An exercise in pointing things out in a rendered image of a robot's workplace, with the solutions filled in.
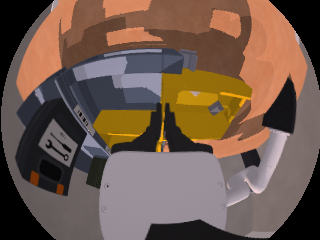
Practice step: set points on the dark olive case with orange latches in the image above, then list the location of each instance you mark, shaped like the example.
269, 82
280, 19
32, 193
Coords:
95, 172

